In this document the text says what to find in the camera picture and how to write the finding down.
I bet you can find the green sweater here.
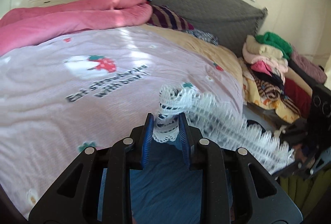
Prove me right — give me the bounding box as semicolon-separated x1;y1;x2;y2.
255;31;294;60

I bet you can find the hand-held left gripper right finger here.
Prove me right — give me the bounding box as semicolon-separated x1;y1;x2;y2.
178;112;303;224

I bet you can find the purple striped pillow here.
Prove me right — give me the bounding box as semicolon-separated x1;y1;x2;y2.
146;5;194;31

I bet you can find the dark floral cloth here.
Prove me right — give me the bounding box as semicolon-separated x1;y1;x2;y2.
185;29;219;46

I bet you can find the purple garment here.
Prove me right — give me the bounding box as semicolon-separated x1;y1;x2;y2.
291;51;327;83

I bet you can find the pink quilt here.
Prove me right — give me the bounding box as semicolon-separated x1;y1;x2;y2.
0;0;153;56

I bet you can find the pile of folded clothes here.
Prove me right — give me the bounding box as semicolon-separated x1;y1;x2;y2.
239;59;302;123

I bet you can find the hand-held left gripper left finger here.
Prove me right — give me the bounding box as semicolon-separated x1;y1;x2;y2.
28;113;156;224

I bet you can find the cream folded garment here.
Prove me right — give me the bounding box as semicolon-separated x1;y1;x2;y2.
242;35;289;65

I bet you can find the pink strawberry printed bedsheet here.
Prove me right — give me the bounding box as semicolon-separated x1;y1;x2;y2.
0;26;243;219

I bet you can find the red cloth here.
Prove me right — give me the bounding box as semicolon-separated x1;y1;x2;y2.
283;79;312;116

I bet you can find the brown plaid cloth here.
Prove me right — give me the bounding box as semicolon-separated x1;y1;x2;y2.
255;77;285;100

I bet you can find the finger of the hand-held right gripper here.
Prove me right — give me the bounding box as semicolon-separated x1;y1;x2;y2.
271;146;327;180

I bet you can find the olive yellow cloth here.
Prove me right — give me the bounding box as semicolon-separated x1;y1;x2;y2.
279;171;329;217

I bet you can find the pink folded garment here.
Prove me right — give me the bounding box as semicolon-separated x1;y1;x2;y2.
251;59;289;77

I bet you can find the beige bedsheet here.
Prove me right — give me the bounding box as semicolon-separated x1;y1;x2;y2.
140;24;243;103

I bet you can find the grey quilted headboard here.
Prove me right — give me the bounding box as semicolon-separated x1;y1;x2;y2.
112;0;268;57

